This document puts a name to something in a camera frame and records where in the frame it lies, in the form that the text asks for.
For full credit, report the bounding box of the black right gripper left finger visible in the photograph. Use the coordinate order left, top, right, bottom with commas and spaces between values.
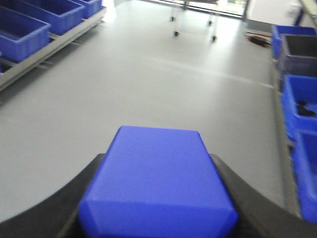
0, 154, 104, 238

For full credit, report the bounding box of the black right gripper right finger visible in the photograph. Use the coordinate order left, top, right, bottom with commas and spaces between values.
210, 154, 317, 238

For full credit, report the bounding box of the small blue parts box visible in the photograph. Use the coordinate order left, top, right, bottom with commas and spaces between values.
78, 126, 238, 238

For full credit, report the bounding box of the blue bin with black parts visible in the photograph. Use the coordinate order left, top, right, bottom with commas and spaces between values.
281, 75, 317, 140

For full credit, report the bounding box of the dark grey bin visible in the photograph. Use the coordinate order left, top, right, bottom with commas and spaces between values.
277, 34, 317, 77

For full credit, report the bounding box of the blue bin on left rack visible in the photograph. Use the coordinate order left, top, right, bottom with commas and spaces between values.
0, 6, 51, 62

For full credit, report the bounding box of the wheeled steel table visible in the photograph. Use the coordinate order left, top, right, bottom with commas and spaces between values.
150, 0, 250, 43

